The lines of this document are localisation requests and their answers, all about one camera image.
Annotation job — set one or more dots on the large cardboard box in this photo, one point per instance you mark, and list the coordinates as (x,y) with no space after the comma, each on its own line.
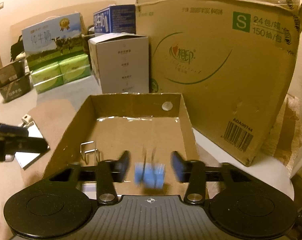
(216,80)

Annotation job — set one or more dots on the shallow cardboard box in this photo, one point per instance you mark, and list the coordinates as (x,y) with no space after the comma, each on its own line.
(131,132)

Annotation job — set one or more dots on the blue binder clip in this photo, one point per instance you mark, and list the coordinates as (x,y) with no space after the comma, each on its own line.
(151,176)

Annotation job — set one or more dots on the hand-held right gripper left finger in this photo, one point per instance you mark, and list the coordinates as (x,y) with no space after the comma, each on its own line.
(122,163)

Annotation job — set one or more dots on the white plug adapter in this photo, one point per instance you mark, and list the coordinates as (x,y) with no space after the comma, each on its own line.
(27,119)

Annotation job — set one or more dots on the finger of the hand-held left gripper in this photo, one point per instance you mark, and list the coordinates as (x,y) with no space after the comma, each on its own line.
(23,146)
(11,129)

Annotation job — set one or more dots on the green tissue pack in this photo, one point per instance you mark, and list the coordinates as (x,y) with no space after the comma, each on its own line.
(48,83)
(45,70)
(73,60)
(77,74)

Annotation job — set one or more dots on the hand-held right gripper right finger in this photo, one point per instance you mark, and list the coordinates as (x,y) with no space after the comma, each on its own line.
(178,166)

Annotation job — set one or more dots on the black food box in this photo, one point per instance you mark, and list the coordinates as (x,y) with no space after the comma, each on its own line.
(15,88)
(8,71)

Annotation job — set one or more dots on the black laptop bag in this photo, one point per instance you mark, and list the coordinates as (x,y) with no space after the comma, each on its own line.
(16,48)

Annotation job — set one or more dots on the dark box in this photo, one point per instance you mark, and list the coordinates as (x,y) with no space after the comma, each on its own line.
(88,36)

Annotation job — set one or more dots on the white square tray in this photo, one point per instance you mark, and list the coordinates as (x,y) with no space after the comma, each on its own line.
(28,158)

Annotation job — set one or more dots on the blue milk carton box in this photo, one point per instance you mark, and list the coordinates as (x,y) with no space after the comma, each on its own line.
(121,17)

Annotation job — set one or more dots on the white product box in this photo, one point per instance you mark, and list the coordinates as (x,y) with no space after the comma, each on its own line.
(131,65)

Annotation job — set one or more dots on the milk box with cow picture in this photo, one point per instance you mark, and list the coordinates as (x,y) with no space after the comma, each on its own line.
(46,37)

